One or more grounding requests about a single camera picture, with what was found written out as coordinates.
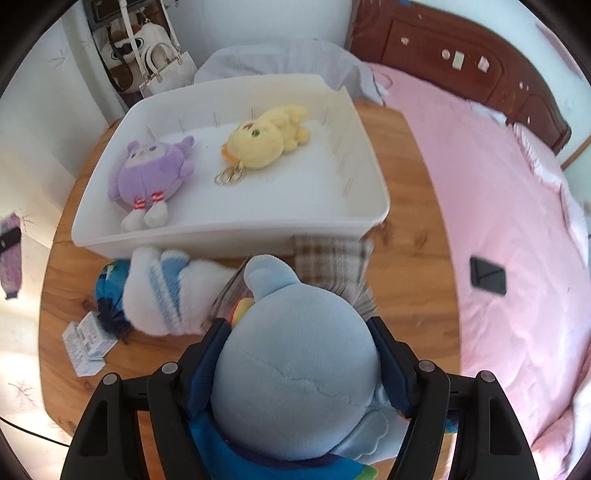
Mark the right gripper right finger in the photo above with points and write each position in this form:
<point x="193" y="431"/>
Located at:
<point x="490" y="442"/>

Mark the white paper box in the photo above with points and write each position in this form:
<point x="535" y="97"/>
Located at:
<point x="86" y="344"/>

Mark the blue patterned fabric pouch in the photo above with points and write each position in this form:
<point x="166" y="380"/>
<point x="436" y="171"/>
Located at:
<point x="109" y="299"/>

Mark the white plush bear toy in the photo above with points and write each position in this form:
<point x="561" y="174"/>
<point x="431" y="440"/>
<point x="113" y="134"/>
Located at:
<point x="167" y="293"/>

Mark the light blue plush toy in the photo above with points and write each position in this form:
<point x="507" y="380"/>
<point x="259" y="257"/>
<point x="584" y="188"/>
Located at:
<point x="297" y="390"/>

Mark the plaid fabric bow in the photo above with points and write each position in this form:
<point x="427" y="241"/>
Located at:
<point x="339" y="265"/>

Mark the black phone on bed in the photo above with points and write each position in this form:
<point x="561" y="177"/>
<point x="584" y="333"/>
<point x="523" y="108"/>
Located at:
<point x="488" y="276"/>

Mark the wooden table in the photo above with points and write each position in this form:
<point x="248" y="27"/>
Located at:
<point x="115" y="417"/>

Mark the pink bed quilt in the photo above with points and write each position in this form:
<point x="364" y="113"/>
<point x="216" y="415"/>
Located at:
<point x="505" y="199"/>

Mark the purple plush owl toy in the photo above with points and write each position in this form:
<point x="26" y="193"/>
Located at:
<point x="145" y="179"/>

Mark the white plastic storage bin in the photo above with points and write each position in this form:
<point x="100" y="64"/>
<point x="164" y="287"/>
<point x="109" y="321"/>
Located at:
<point x="331" y="186"/>

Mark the yellow plush duck toy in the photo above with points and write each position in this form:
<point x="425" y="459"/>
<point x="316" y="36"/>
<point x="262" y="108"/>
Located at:
<point x="256" y="144"/>

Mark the white curtain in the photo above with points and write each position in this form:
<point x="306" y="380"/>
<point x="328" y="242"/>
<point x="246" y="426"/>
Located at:
<point x="53" y="112"/>

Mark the white handbag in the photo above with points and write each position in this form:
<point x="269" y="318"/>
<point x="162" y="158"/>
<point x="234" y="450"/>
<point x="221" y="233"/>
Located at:
<point x="177" y="71"/>

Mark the white fluffy bag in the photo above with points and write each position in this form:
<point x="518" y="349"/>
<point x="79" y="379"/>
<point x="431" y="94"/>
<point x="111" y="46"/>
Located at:
<point x="119" y="58"/>

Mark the dark wooden headboard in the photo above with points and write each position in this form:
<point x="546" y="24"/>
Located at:
<point x="461" y="57"/>

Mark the grey cloth bundle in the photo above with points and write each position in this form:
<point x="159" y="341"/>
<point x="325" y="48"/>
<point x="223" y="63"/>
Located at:
<point x="338" y="67"/>

